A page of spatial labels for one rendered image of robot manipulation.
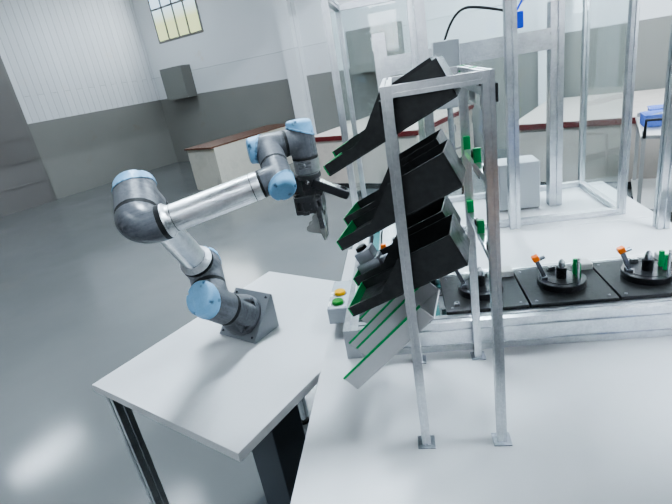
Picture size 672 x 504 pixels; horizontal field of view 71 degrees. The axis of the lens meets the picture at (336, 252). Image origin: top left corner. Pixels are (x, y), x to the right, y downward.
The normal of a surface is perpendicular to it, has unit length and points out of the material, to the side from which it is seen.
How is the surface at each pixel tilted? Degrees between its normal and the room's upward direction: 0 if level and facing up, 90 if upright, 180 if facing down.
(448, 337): 90
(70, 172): 90
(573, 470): 0
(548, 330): 90
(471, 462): 0
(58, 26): 90
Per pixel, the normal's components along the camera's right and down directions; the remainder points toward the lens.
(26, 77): 0.82, 0.08
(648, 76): -0.55, 0.39
